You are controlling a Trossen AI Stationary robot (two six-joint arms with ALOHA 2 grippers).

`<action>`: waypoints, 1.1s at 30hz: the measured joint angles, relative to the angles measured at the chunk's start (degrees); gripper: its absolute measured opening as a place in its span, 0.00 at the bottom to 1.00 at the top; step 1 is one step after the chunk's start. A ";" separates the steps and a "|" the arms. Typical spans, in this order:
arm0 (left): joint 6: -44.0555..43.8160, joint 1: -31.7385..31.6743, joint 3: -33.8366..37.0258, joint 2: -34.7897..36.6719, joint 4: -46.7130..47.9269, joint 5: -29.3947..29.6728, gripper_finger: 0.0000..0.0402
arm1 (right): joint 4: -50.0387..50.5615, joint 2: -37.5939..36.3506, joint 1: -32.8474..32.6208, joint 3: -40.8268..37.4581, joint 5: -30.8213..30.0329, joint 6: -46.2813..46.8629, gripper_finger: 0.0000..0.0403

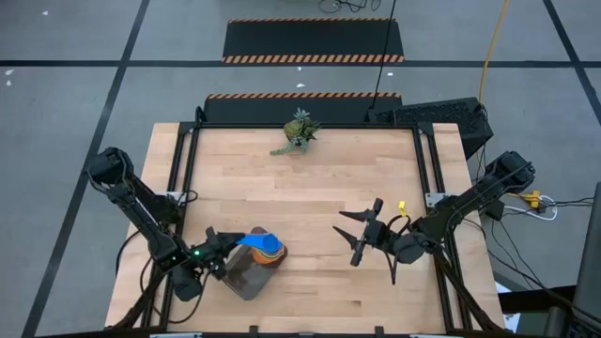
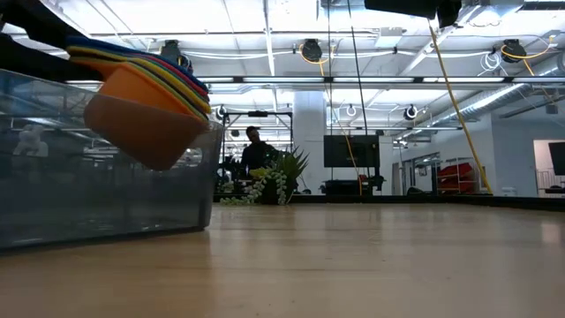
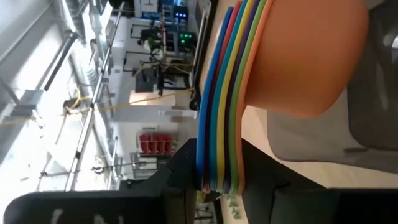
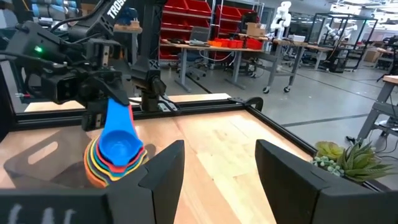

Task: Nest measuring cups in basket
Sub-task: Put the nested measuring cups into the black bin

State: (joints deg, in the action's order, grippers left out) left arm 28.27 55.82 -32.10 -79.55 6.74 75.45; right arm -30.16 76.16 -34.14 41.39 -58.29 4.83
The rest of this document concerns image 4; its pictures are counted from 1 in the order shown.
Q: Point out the black aluminium table frame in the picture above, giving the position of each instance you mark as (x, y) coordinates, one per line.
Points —
(202, 107)

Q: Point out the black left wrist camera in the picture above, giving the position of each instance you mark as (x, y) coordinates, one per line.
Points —
(62, 88)

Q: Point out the shelf with red bins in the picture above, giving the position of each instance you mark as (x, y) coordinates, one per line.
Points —
(186, 12)

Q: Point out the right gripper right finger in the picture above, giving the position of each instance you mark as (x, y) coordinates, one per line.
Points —
(295, 193)

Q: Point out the clear grey plastic basket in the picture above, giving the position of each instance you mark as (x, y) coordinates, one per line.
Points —
(68, 146)

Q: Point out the cardboard box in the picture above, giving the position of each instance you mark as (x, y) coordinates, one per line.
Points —
(255, 29)

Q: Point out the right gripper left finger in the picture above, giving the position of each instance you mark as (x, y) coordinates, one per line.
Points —
(149, 193)

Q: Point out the grey workbench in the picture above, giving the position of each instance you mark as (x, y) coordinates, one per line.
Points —
(217, 48)

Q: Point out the grey laptop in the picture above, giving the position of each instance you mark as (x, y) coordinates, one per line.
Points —
(199, 34)

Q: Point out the red measuring cup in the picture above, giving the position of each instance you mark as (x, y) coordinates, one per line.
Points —
(116, 169)

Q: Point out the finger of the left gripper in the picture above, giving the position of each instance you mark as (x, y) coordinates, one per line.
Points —
(98, 105)
(112, 90)

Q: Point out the blue measuring cup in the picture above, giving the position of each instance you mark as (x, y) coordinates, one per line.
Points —
(119, 146)

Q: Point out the wooden table with grey legs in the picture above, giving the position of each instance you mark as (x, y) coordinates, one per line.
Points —
(385, 109)

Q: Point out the orange measuring cup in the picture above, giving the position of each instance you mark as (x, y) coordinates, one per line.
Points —
(88, 169)

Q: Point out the yellow measuring cup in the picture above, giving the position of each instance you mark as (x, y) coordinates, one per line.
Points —
(119, 178)

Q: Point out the white humanoid robot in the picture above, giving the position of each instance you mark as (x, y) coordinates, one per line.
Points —
(281, 17)

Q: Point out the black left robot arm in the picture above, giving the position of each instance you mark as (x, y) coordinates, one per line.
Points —
(112, 14)

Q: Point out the potted succulent plant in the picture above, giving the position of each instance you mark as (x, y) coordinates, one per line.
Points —
(357, 161)

